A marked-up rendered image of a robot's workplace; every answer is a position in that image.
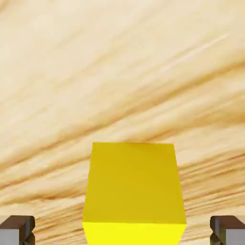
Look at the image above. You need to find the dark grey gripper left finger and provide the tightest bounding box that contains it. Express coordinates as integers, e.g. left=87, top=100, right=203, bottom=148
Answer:
left=0, top=215, right=36, bottom=245

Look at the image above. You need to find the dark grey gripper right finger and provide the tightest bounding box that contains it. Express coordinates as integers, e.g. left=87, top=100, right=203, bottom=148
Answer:
left=210, top=215, right=245, bottom=245

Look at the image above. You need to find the small yellow cube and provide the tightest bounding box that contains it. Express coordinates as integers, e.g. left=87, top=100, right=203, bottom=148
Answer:
left=82, top=142, right=187, bottom=245

